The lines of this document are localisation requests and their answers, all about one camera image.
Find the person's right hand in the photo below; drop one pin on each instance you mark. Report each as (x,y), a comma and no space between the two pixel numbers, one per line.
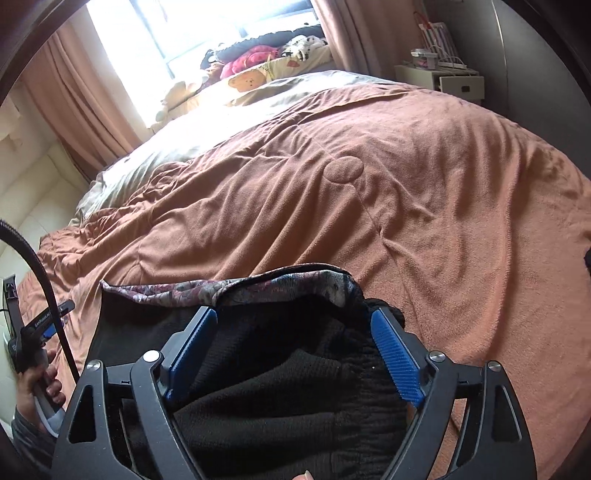
(304,476)

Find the dark grey wardrobe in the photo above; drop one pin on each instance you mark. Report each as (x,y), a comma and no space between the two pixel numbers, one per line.
(531,46)

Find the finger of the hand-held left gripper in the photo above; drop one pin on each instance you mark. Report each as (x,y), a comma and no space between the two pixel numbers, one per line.
(10,300)

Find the teddy print cushion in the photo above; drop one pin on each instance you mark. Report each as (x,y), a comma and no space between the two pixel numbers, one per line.
(277,71)

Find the spotted white plush toy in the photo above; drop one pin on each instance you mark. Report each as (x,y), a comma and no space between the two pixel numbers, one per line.
(304,48)

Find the black pants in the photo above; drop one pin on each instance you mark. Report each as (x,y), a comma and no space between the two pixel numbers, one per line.
(277,369)

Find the items on nightstand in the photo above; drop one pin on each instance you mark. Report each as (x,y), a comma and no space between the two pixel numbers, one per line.
(436,37)

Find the stuffed toys on sill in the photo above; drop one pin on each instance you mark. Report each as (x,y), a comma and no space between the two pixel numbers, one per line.
(258,44)

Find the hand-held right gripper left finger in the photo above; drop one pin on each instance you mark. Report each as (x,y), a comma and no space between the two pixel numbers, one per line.
(194,350)

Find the pink curtain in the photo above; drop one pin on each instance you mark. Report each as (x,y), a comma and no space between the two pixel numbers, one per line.
(69,92)
(360,32)

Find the white nightstand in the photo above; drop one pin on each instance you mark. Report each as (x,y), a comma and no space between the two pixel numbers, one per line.
(457,85)

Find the pink plush toy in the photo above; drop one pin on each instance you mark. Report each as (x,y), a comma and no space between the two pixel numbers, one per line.
(244,62)

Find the person's left hand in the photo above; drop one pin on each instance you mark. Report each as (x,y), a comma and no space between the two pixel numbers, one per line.
(51,383)

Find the brown blanket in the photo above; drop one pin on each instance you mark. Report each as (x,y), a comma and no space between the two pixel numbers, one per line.
(415,184)

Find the person's left forearm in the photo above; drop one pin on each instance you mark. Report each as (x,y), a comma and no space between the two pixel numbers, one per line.
(32,438)

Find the beige plush toy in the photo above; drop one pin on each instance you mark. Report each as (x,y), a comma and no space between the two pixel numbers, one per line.
(180,97)

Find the silver device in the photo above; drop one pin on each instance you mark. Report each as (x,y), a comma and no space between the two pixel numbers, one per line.
(425,57)

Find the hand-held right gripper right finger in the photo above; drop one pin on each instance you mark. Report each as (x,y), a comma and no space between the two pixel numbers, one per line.
(397,360)

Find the white power strip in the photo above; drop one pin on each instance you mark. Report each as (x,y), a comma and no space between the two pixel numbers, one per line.
(455,66)

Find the window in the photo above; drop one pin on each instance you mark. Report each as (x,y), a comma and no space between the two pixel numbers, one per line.
(184,41)

